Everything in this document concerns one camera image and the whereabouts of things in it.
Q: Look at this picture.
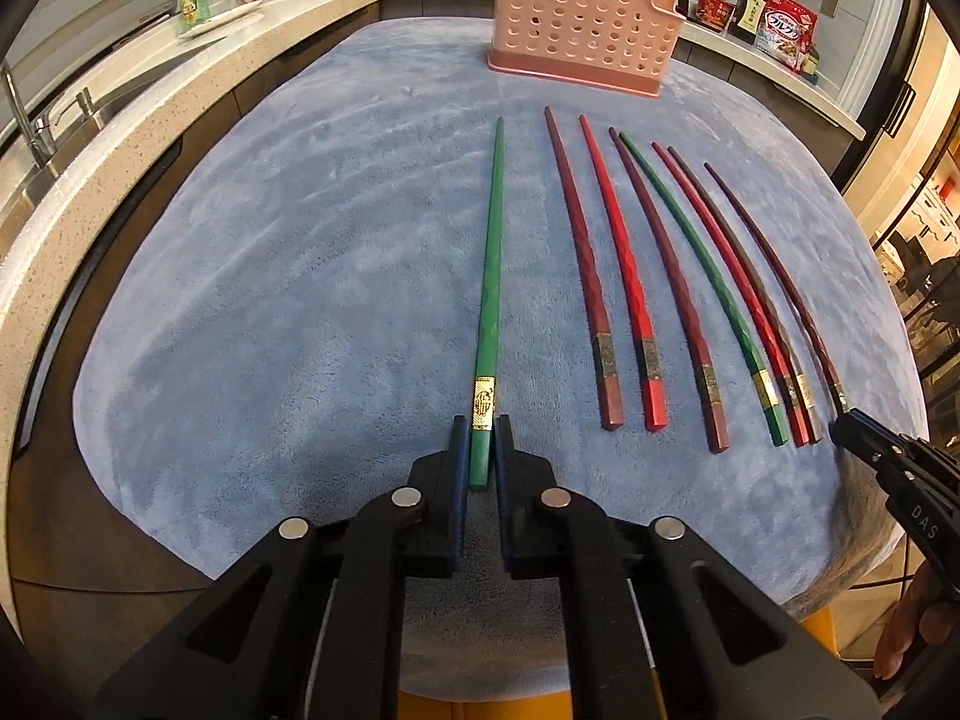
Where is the beige stone kitchen counter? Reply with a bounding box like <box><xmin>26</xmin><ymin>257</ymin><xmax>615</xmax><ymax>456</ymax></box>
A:
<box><xmin>0</xmin><ymin>0</ymin><xmax>869</xmax><ymax>421</ymax></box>

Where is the pink perforated plastic basket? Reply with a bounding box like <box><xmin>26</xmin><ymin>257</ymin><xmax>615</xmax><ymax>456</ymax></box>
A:
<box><xmin>485</xmin><ymin>0</ymin><xmax>689</xmax><ymax>100</ymax></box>

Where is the steel kitchen faucet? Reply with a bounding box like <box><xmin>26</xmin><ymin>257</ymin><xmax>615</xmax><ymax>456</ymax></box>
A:
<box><xmin>0</xmin><ymin>64</ymin><xmax>58</xmax><ymax>167</ymax></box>

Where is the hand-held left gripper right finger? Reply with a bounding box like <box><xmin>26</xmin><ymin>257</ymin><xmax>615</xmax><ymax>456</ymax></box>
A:
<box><xmin>491</xmin><ymin>415</ymin><xmax>882</xmax><ymax>720</ymax></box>

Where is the dark purple chopstick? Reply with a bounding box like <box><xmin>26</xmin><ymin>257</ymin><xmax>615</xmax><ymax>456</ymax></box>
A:
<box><xmin>703</xmin><ymin>162</ymin><xmax>853</xmax><ymax>415</ymax></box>

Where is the black framed glass door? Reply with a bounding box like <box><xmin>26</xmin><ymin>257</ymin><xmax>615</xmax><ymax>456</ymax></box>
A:
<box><xmin>829</xmin><ymin>0</ymin><xmax>960</xmax><ymax>466</ymax></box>

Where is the white plate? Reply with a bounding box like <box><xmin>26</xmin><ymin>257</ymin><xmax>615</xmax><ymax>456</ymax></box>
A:
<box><xmin>178</xmin><ymin>1</ymin><xmax>264</xmax><ymax>41</ymax></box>

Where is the green chopstick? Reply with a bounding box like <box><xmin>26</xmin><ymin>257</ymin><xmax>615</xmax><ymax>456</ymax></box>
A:
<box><xmin>619</xmin><ymin>132</ymin><xmax>791</xmax><ymax>446</ymax></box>
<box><xmin>466</xmin><ymin>116</ymin><xmax>507</xmax><ymax>488</ymax></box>

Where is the brown chopstick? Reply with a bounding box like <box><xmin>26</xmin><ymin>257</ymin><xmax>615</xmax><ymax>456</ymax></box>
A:
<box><xmin>666</xmin><ymin>146</ymin><xmax>826</xmax><ymax>445</ymax></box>

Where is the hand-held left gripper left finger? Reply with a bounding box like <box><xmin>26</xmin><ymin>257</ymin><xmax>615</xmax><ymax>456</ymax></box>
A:
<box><xmin>90</xmin><ymin>415</ymin><xmax>470</xmax><ymax>720</ymax></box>

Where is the white and red cereal bag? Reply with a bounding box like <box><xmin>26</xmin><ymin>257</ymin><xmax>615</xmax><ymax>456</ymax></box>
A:
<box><xmin>753</xmin><ymin>0</ymin><xmax>819</xmax><ymax>75</ymax></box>

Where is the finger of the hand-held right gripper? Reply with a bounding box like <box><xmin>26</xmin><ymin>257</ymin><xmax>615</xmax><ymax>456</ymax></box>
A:
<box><xmin>829</xmin><ymin>408</ymin><xmax>902</xmax><ymax>479</ymax></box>

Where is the dark sauce bottle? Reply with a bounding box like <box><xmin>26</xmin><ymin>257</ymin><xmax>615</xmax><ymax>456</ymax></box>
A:
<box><xmin>728</xmin><ymin>0</ymin><xmax>774</xmax><ymax>47</ymax></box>

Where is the steel kitchen sink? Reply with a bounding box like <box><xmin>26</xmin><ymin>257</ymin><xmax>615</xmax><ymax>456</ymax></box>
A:
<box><xmin>0</xmin><ymin>86</ymin><xmax>185</xmax><ymax>200</ymax></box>

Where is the blue fleece table cloth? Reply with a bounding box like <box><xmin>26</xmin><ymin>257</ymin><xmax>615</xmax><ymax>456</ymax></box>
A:
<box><xmin>73</xmin><ymin>15</ymin><xmax>927</xmax><ymax>695</ymax></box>

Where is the bright red chopstick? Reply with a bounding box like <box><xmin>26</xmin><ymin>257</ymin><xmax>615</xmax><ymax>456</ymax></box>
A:
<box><xmin>577</xmin><ymin>114</ymin><xmax>670</xmax><ymax>432</ymax></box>
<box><xmin>651</xmin><ymin>141</ymin><xmax>811</xmax><ymax>449</ymax></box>

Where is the dark red chopstick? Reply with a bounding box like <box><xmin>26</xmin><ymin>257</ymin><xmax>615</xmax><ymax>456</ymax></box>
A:
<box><xmin>543</xmin><ymin>106</ymin><xmax>626</xmax><ymax>431</ymax></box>
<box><xmin>608</xmin><ymin>127</ymin><xmax>731</xmax><ymax>455</ymax></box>

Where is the person's right hand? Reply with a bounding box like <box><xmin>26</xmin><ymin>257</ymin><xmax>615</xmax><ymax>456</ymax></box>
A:
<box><xmin>874</xmin><ymin>562</ymin><xmax>960</xmax><ymax>681</ymax></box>

